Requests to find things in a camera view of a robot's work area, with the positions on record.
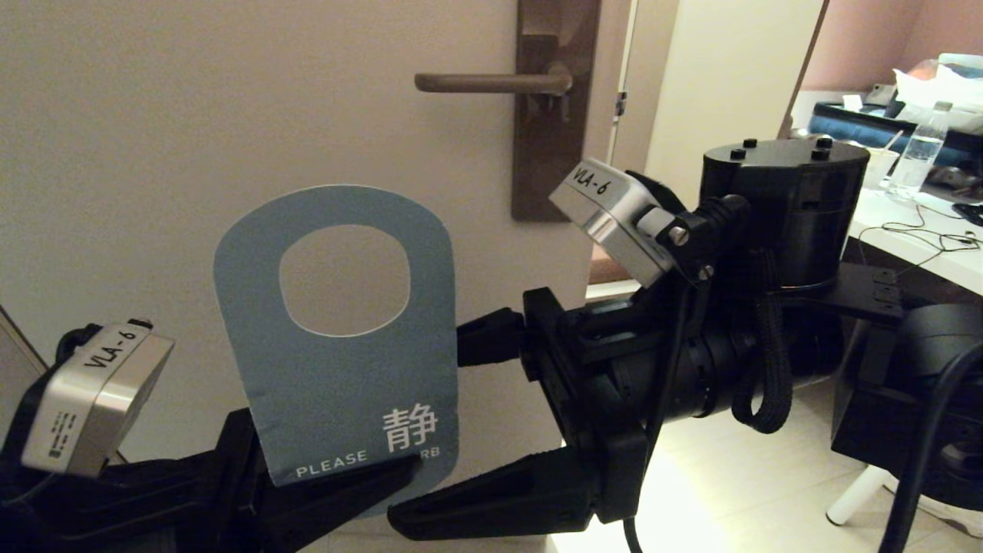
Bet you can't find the blue do-not-disturb door sign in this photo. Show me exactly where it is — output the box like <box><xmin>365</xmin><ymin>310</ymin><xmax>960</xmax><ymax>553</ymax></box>
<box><xmin>213</xmin><ymin>184</ymin><xmax>460</xmax><ymax>517</ymax></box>

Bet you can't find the beige room door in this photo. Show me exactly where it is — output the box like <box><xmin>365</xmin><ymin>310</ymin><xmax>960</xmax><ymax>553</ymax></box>
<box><xmin>0</xmin><ymin>0</ymin><xmax>634</xmax><ymax>553</ymax></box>

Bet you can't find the brown door lock plate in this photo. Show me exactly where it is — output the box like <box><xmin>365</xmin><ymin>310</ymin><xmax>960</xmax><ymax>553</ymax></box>
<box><xmin>512</xmin><ymin>0</ymin><xmax>602</xmax><ymax>224</ymax></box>

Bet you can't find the brown bench cushion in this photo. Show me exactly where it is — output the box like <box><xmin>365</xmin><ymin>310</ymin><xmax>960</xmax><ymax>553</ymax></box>
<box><xmin>590</xmin><ymin>252</ymin><xmax>629</xmax><ymax>285</ymax></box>

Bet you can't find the cream wardrobe bench unit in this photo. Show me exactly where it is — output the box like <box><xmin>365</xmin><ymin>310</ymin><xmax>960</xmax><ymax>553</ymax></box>
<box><xmin>587</xmin><ymin>0</ymin><xmax>829</xmax><ymax>302</ymax></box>

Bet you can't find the white paper cup with stick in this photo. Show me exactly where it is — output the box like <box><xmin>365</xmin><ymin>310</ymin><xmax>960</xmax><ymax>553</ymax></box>
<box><xmin>865</xmin><ymin>132</ymin><xmax>902</xmax><ymax>190</ymax></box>

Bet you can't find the dark blue tray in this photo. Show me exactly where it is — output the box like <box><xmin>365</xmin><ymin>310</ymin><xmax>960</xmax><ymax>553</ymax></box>
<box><xmin>809</xmin><ymin>104</ymin><xmax>983</xmax><ymax>171</ymax></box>

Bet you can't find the white table with round legs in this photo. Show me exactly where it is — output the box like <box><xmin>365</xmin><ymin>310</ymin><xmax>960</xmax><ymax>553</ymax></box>
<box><xmin>826</xmin><ymin>188</ymin><xmax>983</xmax><ymax>528</ymax></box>

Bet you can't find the clear plastic water bottle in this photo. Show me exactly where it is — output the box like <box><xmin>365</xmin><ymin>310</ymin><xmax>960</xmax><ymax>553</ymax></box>
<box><xmin>885</xmin><ymin>103</ymin><xmax>951</xmax><ymax>203</ymax></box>

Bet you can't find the white plastic bag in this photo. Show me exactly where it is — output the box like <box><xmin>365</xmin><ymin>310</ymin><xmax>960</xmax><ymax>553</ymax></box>
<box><xmin>891</xmin><ymin>55</ymin><xmax>983</xmax><ymax>137</ymax></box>

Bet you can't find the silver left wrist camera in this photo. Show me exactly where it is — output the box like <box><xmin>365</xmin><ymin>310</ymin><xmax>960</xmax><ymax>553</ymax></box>
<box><xmin>22</xmin><ymin>321</ymin><xmax>176</xmax><ymax>478</ymax></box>

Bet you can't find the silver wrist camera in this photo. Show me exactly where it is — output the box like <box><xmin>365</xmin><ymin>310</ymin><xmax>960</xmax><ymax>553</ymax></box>
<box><xmin>549</xmin><ymin>159</ymin><xmax>686</xmax><ymax>290</ymax></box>
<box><xmin>22</xmin><ymin>321</ymin><xmax>176</xmax><ymax>478</ymax></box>

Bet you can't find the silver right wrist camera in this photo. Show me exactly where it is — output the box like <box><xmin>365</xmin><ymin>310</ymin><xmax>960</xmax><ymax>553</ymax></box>
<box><xmin>549</xmin><ymin>159</ymin><xmax>686</xmax><ymax>290</ymax></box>

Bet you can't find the black braided cable sleeve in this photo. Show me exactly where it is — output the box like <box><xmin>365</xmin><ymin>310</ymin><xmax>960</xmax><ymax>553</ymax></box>
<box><xmin>731</xmin><ymin>250</ymin><xmax>793</xmax><ymax>435</ymax></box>

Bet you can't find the bronze door handle lever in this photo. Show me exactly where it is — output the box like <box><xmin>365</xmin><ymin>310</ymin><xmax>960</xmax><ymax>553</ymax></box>
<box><xmin>415</xmin><ymin>63</ymin><xmax>574</xmax><ymax>97</ymax></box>

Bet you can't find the thin black cable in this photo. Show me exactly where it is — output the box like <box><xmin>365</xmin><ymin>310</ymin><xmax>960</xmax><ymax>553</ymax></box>
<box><xmin>882</xmin><ymin>206</ymin><xmax>981</xmax><ymax>266</ymax></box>

